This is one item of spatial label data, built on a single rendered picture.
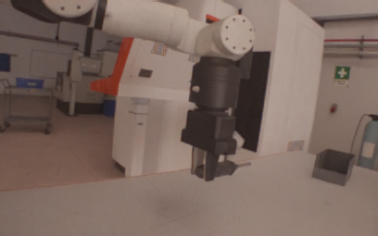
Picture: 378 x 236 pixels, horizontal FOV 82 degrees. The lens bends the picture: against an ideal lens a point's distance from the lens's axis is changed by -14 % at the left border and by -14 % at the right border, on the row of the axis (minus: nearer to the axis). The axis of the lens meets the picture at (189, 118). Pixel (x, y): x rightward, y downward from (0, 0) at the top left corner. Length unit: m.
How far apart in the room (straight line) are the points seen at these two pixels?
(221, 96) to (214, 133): 0.06
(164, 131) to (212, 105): 1.92
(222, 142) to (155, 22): 0.22
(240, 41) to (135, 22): 0.17
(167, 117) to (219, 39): 1.92
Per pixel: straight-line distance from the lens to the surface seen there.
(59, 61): 12.66
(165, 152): 2.35
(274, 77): 2.70
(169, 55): 1.32
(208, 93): 0.41
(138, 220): 0.42
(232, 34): 0.40
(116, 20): 0.39
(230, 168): 0.52
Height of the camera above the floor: 1.13
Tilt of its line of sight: 7 degrees down
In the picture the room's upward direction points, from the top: 7 degrees clockwise
